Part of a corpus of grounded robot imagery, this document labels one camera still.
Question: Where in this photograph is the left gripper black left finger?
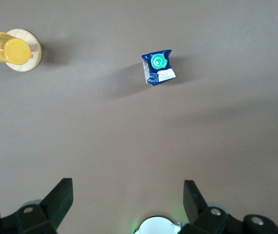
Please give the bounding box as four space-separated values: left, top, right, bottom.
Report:
0 177 74 234

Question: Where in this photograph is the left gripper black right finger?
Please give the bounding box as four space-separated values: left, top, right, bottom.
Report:
177 179 278 234

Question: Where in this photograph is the blue milk carton green cap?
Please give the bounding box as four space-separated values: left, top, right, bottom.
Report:
141 49 177 87

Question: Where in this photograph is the yellow plastic cup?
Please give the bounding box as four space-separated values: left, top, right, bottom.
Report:
0 32 35 66

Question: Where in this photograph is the brown table cover mat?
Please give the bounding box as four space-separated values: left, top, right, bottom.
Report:
0 0 278 234

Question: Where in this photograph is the round wooden stand base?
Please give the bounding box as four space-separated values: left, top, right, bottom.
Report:
6 28 43 73

